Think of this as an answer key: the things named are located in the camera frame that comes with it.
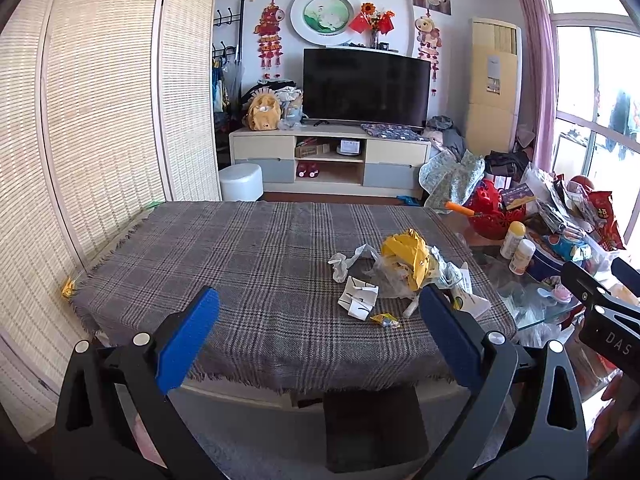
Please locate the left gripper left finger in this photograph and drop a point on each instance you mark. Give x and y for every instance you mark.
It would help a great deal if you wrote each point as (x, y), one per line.
(114, 417)

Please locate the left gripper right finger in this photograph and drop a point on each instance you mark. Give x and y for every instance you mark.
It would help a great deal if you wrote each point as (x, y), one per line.
(547, 436)

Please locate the white tube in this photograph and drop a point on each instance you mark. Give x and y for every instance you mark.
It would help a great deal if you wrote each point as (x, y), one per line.
(411, 308)

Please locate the small yellow candy wrapper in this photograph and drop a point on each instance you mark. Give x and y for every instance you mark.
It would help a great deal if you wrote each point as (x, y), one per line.
(385, 320)

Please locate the yellow paper bag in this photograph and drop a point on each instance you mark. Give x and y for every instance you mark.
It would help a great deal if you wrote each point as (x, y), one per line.
(410, 250)

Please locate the white medicine box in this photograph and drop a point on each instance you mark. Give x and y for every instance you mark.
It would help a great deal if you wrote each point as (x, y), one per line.
(358, 298)

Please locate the white paper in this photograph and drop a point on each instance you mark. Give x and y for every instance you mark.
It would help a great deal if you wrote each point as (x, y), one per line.
(341, 263)

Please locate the foil snack wrapper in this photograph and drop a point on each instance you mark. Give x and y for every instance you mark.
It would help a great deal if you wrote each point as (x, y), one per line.
(457, 281)

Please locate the clear plastic wrapper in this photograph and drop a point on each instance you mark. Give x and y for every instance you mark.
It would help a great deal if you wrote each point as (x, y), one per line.
(391, 275)

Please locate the black trash bin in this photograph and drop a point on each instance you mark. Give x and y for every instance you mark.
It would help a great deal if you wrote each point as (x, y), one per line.
(368, 430)

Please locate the person's right hand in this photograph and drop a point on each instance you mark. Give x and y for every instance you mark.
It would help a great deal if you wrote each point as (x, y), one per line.
(612, 417)

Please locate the red snack bags pile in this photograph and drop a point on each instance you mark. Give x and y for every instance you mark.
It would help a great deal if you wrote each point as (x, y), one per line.
(590, 208)

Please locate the white bottle yellow cap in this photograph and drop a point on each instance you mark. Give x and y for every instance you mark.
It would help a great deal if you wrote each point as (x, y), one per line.
(514, 236)

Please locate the red plastic basket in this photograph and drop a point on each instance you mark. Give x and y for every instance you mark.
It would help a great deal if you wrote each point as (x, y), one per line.
(491, 219)

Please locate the grey plaid tablecloth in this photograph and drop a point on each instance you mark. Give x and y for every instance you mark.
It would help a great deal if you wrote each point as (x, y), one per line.
(280, 326)

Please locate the white round stool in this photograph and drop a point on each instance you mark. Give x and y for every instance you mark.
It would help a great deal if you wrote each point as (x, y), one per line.
(241, 183)

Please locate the cream standing air conditioner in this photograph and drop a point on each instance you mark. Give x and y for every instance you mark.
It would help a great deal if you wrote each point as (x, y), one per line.
(495, 86)

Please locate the pink curtain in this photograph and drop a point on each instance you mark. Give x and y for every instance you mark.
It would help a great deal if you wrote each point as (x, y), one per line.
(541, 54)

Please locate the cream tv cabinet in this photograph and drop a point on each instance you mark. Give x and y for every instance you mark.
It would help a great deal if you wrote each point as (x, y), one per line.
(332, 160)

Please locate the bamboo folding screen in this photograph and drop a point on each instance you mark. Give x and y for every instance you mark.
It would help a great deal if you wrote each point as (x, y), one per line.
(106, 109)

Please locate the yellow plush backpack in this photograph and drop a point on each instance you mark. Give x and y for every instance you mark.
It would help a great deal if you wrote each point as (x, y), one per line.
(264, 111)

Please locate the black flat television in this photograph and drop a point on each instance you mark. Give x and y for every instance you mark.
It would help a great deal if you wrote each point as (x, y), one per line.
(364, 85)

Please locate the red hanging ornament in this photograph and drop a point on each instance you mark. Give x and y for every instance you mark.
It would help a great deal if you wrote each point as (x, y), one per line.
(269, 40)

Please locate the black coat rack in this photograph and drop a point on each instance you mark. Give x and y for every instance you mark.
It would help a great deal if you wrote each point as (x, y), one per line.
(227, 62)

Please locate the round white wall plate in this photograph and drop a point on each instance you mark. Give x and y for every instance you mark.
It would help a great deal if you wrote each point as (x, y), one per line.
(324, 23)

